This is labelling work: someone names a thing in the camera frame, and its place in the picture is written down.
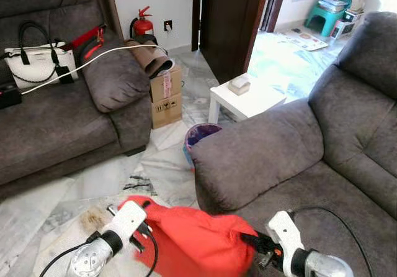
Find grey fabric two-seat sofa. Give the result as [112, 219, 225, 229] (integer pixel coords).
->
[189, 11, 397, 277]

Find large grey fabric sofa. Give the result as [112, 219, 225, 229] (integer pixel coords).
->
[0, 0, 153, 200]

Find dark wooden door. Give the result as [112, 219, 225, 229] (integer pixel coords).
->
[192, 0, 289, 84]

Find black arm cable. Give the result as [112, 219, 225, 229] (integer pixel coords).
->
[292, 206, 374, 277]
[38, 230, 159, 277]

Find white handbag black handles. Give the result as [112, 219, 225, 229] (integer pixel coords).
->
[3, 21, 79, 90]

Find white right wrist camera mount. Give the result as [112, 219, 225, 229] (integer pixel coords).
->
[267, 211, 306, 265]

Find printed paper sheets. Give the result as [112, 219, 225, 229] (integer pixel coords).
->
[279, 30, 328, 51]

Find grey stacked items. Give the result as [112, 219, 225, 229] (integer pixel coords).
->
[318, 0, 347, 12]

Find green plastic stool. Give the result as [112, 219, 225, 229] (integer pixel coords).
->
[303, 0, 351, 37]

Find cardboard box with pink label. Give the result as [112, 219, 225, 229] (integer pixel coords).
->
[150, 66, 184, 102]

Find red and black bag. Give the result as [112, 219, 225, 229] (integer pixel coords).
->
[68, 24, 107, 60]

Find cardboard box with black symbols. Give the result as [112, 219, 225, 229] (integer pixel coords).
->
[151, 94, 184, 129]

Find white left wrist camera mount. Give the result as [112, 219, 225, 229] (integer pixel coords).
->
[105, 201, 148, 243]

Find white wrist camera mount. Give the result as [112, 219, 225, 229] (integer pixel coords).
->
[267, 211, 306, 265]
[105, 201, 148, 243]

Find brown rolled mat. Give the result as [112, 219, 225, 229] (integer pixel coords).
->
[126, 38, 169, 79]

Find white printed box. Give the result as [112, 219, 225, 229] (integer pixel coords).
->
[332, 10, 364, 42]

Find small black box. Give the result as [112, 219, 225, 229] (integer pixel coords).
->
[0, 84, 22, 109]

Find white cable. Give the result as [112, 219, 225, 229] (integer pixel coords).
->
[22, 43, 169, 96]

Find purple waste bin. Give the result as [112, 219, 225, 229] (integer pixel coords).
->
[184, 123, 223, 166]

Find beige tissue box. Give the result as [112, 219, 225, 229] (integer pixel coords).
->
[228, 73, 252, 96]

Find white side table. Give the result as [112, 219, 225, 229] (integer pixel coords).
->
[208, 78, 287, 125]

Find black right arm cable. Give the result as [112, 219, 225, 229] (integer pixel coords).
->
[292, 206, 374, 277]

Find red fire extinguisher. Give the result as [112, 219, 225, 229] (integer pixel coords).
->
[129, 6, 156, 45]

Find red pillow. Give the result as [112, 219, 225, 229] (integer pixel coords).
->
[118, 195, 258, 277]

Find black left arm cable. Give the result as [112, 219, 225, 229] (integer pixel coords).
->
[38, 230, 159, 277]

